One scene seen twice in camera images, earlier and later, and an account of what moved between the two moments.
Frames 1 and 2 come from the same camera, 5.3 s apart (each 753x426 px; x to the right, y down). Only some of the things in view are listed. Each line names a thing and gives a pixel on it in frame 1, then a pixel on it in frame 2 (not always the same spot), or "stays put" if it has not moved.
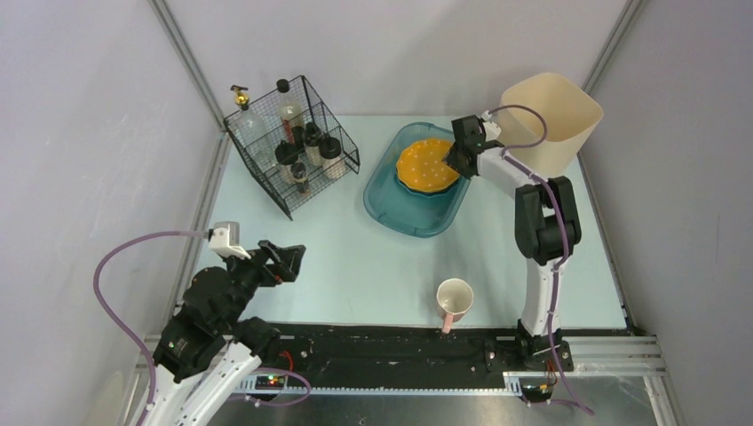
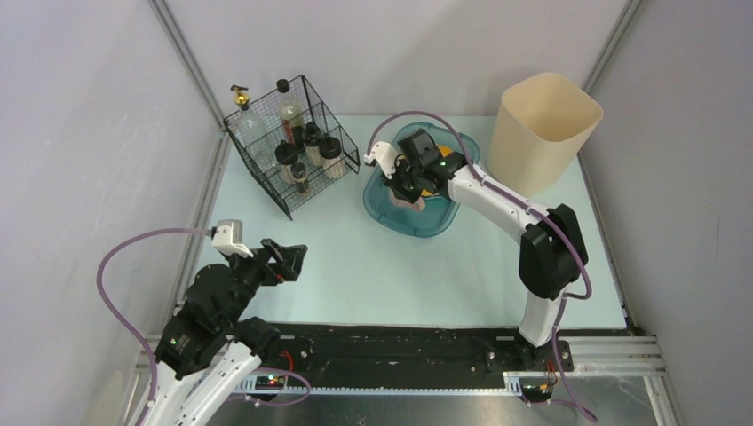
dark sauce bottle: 289,110 stays put
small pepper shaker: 298,172 stays put
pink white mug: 455,297 -> 417,205
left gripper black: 269,262 stays put
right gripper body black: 461,153 -> 403,178
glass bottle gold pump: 249,133 stays put
